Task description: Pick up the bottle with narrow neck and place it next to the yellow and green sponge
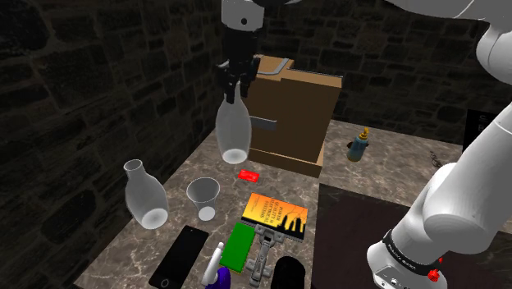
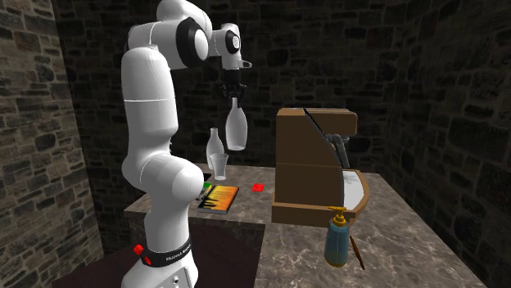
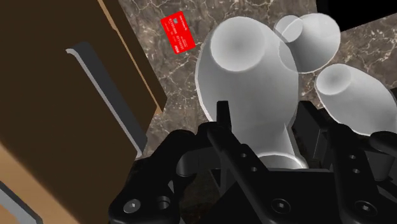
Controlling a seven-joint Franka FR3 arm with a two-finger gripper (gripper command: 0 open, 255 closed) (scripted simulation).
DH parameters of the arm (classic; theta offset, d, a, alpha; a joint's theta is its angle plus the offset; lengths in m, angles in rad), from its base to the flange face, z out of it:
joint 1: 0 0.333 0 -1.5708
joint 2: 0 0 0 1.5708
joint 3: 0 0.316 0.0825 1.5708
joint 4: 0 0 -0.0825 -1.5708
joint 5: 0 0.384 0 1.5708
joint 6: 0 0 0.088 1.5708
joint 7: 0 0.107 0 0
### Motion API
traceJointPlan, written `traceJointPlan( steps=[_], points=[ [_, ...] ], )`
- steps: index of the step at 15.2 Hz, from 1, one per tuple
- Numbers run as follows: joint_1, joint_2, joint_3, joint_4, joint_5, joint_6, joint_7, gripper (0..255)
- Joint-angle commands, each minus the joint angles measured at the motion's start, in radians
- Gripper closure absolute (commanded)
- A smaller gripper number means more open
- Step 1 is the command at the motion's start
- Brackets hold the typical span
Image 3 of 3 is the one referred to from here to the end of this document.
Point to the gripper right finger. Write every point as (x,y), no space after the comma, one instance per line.
(353,173)

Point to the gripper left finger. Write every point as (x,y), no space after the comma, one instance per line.
(149,186)

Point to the small white rounded vase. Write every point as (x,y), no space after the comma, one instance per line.
(356,99)

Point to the large white bulbous vase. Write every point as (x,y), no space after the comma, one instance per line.
(254,93)

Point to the red card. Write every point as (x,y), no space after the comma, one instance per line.
(178,32)

